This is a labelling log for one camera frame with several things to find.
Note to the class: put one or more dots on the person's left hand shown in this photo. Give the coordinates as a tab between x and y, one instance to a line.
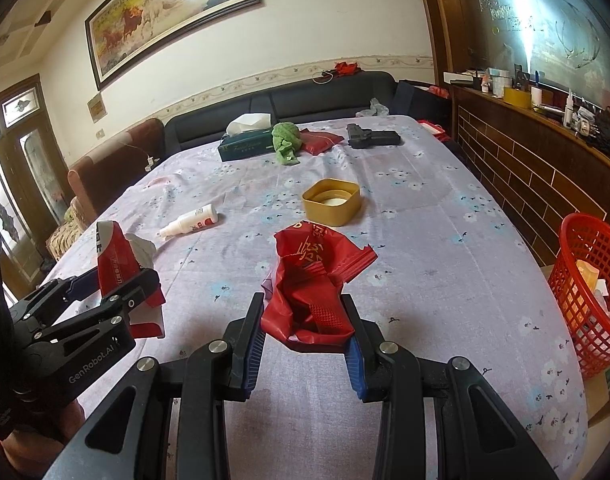
45	440

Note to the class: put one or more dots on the framed horse painting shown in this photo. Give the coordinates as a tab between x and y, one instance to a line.
160	15

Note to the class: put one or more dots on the wall mirror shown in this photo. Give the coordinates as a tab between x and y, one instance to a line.
560	20

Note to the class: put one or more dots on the black bag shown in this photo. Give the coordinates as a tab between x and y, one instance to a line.
415	105

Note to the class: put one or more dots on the flat red packet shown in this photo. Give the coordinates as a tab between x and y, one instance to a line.
321	141

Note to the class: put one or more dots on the red plastic bag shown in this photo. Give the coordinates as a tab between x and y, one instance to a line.
310	280

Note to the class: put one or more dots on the green cloth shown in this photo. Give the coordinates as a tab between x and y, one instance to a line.
285	136

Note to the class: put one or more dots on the floral tablecloth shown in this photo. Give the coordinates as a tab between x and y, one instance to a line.
435	260

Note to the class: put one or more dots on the black toy pistol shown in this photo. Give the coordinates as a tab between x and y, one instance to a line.
380	138

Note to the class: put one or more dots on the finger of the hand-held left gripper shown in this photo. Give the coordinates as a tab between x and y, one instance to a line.
130	302
80	283

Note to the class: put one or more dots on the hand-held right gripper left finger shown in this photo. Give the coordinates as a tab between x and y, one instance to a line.
250	355

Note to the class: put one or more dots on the wooden glass door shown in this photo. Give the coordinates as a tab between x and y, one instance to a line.
30	160

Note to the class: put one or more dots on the yellow tub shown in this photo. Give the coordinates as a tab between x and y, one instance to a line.
516	97

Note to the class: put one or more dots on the red white packet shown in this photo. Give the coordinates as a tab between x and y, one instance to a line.
117	260

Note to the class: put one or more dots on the red plastic basket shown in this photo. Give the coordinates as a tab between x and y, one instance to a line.
575	310

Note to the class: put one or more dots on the green tissue box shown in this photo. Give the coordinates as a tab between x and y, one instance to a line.
245	146

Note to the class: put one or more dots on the clear crumpled plastic bag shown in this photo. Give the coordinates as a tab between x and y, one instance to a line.
375	108

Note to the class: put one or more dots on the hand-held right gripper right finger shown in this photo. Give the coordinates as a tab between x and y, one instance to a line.
356	360

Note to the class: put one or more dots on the yellow plastic container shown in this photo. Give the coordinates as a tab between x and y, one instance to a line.
335	216

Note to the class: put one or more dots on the wooden counter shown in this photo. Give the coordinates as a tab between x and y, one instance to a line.
535	170

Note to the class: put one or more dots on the black leather sofa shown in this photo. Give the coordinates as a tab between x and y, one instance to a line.
285	102

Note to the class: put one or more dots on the red paper bag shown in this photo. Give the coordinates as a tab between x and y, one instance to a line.
435	131

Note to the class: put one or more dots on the slim white bottle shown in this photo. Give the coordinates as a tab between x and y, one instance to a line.
568	110

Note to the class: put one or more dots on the brown armchair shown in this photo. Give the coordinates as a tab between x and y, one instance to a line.
110	170

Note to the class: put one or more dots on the small wall plaque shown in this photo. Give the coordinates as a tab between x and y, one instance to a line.
97	109

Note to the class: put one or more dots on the red cloth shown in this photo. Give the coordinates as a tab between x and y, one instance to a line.
346	68

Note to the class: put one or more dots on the white spray bottle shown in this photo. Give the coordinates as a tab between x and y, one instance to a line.
195	219

